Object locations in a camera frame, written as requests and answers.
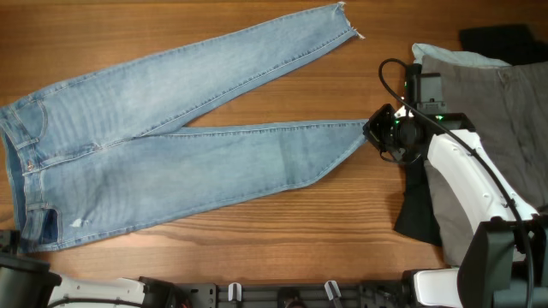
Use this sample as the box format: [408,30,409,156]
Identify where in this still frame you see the light blue jeans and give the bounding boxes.
[1,3,365,253]

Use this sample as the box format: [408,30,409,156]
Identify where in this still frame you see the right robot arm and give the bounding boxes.
[364,69,547,307]

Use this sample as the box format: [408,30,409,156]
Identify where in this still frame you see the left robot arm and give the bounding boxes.
[1,230,192,308]

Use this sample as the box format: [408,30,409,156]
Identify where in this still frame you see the black garment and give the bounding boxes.
[393,156,442,246]

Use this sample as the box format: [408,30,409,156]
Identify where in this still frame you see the light blue shirt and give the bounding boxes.
[411,43,510,68]

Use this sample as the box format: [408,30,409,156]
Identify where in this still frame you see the grey trousers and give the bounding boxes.
[421,54,548,269]

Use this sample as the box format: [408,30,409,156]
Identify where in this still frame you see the dark garment at back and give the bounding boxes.
[459,24,547,65]

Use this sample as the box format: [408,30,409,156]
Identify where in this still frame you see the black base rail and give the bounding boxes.
[179,281,411,308]

